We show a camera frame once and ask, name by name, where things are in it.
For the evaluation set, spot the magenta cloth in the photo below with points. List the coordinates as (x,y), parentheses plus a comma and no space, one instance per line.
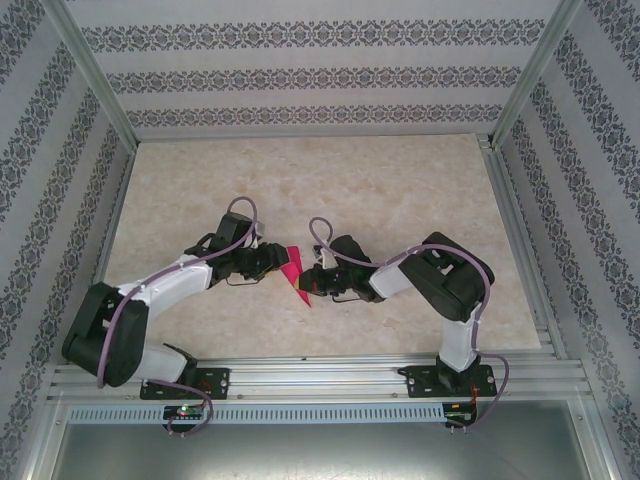
(291,265)

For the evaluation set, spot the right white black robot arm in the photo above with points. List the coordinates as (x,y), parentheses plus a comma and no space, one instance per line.
(390,282)

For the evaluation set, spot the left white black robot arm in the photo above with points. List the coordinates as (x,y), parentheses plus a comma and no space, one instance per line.
(175,282)

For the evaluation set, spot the grey metal sheet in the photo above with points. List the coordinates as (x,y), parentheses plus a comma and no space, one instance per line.
(320,455)

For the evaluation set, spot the left circuit board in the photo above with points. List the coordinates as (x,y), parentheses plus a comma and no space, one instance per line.
(184,411)

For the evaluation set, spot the circuit board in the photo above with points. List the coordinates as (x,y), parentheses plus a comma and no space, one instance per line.
(184,411)
(460,414)

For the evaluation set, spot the right circuit board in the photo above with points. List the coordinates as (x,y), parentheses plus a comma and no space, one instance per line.
(460,414)

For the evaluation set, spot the aluminium mounting rail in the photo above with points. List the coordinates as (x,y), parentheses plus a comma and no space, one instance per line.
(320,375)

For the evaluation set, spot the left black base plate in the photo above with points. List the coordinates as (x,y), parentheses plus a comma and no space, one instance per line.
(217,382)

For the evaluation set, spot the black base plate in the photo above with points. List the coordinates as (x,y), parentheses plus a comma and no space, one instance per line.
(217,382)
(420,382)

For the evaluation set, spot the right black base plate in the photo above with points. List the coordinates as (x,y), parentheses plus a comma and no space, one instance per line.
(420,382)

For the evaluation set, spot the aluminium side rail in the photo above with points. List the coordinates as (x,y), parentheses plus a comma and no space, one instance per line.
(106,245)
(525,240)

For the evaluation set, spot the aluminium frame post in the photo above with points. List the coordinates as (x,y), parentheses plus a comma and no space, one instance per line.
(537,70)
(90,70)

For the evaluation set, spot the aluminium frame beam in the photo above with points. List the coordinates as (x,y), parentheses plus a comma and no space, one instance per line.
(595,440)
(42,440)

